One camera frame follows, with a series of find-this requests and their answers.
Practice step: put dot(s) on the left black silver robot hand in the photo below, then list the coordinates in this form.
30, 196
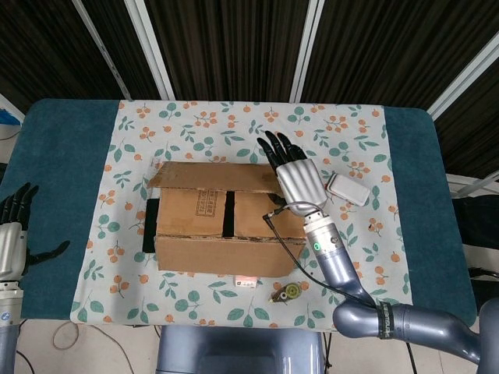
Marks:
9, 245

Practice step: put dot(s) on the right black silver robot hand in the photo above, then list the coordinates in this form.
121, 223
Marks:
300, 183

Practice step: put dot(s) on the brown cardboard box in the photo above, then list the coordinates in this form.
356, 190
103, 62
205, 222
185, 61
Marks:
187, 257

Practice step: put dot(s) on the white rectangular plastic case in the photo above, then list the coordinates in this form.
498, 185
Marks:
351, 191

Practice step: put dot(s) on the floral leaf print tablecloth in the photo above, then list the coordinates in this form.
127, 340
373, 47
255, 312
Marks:
214, 128

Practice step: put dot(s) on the teal plush table cover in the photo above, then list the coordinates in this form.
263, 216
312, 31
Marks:
58, 148

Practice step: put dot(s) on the pink tissue pack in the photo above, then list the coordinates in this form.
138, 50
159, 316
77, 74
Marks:
245, 281

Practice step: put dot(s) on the blue bristly object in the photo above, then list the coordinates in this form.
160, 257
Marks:
8, 117

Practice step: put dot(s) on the black smartphone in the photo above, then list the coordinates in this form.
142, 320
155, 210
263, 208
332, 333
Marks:
149, 226

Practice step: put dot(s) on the grey-blue robot torso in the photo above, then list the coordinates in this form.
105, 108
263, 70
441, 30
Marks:
234, 350

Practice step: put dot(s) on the wide white partition post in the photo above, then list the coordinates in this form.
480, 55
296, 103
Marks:
464, 82
152, 50
306, 50

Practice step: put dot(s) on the white metal frame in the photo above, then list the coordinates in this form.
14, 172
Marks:
468, 187

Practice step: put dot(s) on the thin white partition post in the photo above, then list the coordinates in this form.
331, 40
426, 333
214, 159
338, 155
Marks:
105, 50

